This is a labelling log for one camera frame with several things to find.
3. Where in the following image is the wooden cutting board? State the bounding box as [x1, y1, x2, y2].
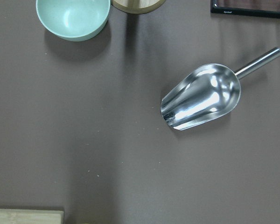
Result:
[0, 209, 64, 224]

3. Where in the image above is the wooden cup tree stand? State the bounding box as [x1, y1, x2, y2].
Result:
[111, 0, 165, 14]

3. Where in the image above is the steel scoop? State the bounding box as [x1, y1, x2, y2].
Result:
[161, 47, 280, 131]

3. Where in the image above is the mint green bowl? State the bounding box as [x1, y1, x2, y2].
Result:
[35, 0, 111, 42]

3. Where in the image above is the black framed tray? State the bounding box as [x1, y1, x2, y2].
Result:
[210, 0, 280, 19]

